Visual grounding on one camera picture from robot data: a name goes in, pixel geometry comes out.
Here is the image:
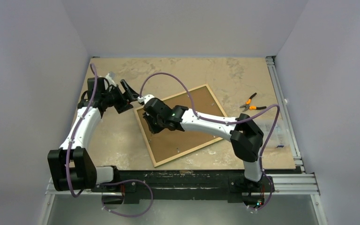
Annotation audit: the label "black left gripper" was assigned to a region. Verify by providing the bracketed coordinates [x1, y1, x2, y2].
[102, 80, 139, 113]

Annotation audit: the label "green wooden picture frame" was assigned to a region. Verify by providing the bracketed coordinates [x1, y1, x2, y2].
[134, 84, 227, 168]

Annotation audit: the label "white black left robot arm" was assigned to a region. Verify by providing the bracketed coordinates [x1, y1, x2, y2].
[47, 76, 139, 192]

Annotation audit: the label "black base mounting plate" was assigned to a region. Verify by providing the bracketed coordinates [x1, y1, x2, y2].
[92, 169, 274, 208]

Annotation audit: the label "clear plastic box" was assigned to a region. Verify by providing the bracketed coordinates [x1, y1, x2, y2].
[255, 119, 289, 148]

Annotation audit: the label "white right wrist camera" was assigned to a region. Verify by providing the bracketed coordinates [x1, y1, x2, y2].
[137, 94, 154, 105]

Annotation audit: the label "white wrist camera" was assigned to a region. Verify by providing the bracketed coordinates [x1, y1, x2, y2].
[137, 94, 154, 105]
[105, 71, 117, 87]

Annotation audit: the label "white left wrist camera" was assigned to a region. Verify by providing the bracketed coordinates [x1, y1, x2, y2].
[105, 71, 117, 87]

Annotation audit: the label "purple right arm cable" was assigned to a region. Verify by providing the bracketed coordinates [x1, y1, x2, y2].
[139, 72, 281, 174]

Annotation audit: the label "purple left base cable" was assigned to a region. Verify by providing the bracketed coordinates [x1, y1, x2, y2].
[101, 179, 154, 218]

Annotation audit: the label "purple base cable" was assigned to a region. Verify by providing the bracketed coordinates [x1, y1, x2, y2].
[101, 179, 154, 218]
[247, 172, 275, 212]

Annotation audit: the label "orange handled pliers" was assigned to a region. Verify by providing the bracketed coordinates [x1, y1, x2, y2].
[240, 92, 267, 113]

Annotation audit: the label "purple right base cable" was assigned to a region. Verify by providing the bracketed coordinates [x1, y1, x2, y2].
[247, 172, 275, 212]

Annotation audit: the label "aluminium right side rail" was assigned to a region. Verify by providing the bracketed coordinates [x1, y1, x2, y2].
[265, 56, 305, 172]

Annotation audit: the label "aluminium rail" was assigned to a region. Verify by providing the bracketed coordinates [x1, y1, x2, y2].
[45, 173, 320, 195]
[265, 56, 305, 172]

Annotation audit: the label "aluminium front rail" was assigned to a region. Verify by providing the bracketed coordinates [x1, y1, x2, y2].
[45, 173, 320, 195]

